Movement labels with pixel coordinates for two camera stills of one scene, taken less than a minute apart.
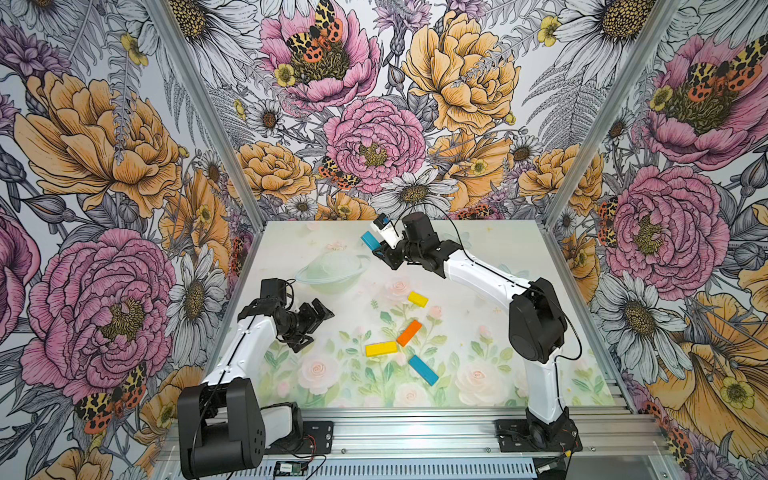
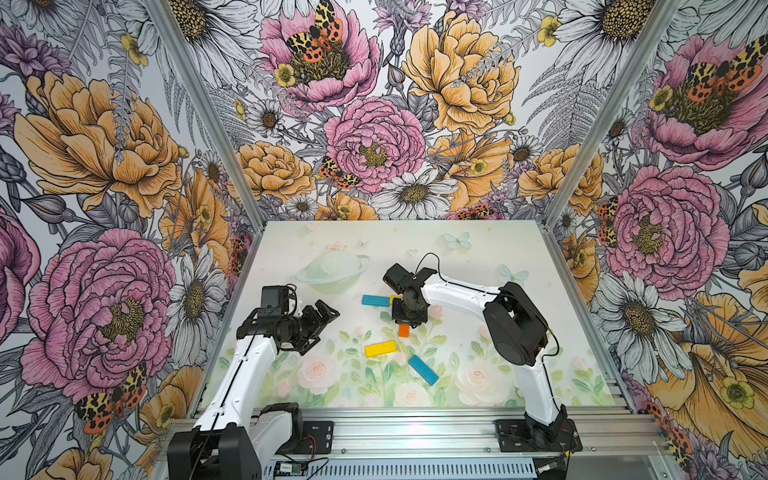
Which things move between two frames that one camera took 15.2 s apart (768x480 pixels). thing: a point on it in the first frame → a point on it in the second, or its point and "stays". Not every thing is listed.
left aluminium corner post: x=180 y=48 stays
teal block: x=371 y=241 → x=373 y=300
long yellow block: x=381 y=349 stays
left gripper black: x=311 y=322 stays
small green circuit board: x=291 y=468 stays
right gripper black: x=390 y=259 → x=399 y=318
